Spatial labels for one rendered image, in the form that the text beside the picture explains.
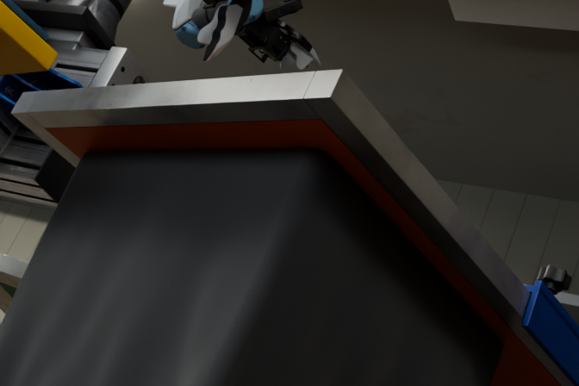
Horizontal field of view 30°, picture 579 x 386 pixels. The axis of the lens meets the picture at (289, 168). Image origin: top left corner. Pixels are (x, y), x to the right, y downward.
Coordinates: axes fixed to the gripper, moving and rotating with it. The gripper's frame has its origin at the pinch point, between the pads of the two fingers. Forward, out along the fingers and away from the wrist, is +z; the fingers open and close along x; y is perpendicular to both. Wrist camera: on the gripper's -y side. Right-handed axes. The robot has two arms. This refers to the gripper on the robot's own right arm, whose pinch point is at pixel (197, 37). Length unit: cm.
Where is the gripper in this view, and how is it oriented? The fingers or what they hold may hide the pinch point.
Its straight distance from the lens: 140.0
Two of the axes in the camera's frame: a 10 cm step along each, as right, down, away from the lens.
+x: -5.5, -5.6, -6.2
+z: -3.8, 8.3, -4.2
